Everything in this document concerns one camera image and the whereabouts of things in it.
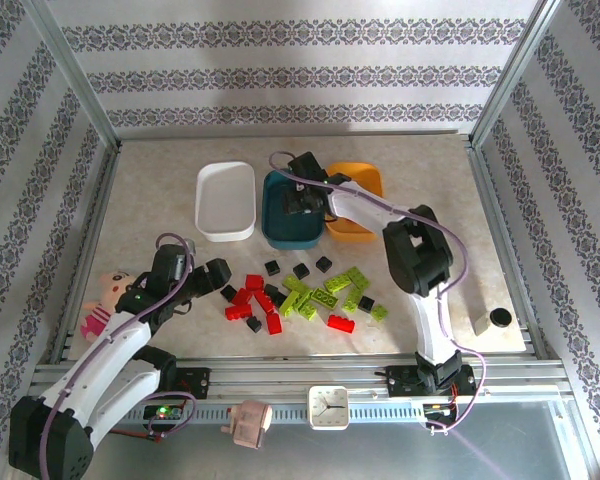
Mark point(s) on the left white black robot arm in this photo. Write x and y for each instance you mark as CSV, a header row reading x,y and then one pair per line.
x,y
105,360

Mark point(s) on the aluminium side rail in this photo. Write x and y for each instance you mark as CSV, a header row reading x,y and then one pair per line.
x,y
502,250
91,240

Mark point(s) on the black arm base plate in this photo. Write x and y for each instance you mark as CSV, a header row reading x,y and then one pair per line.
x,y
397,380
196,382

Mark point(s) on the orange plastic container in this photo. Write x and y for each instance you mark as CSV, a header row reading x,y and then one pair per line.
x,y
365,180

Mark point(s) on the aluminium back rail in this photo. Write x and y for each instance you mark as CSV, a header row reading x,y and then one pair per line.
x,y
290,135

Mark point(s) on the white plastic container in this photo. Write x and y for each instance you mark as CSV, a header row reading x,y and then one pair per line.
x,y
225,200

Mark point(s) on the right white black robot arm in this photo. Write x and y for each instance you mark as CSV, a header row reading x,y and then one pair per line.
x,y
432,325

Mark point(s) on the black round cap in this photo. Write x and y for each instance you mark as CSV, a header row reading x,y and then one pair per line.
x,y
501,318

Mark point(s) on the pink pencil sharpener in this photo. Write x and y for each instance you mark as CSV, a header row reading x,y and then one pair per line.
x,y
250,422

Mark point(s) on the pink plush doll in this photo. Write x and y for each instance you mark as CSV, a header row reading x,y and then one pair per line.
x,y
107,295

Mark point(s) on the control board with LEDs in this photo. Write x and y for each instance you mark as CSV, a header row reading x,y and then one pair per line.
x,y
163,412

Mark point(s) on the grey metal base sheet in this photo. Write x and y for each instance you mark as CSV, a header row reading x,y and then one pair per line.
x,y
380,455

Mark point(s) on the small lime green lego brick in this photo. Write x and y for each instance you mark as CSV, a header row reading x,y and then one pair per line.
x,y
378,312

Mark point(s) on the white square clock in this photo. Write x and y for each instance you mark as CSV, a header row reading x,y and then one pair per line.
x,y
328,407

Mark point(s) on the aluminium frame post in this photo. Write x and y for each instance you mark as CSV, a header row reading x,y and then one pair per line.
x,y
75,70
515,70

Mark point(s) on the teal plastic container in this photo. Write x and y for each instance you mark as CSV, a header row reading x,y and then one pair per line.
x,y
275,222

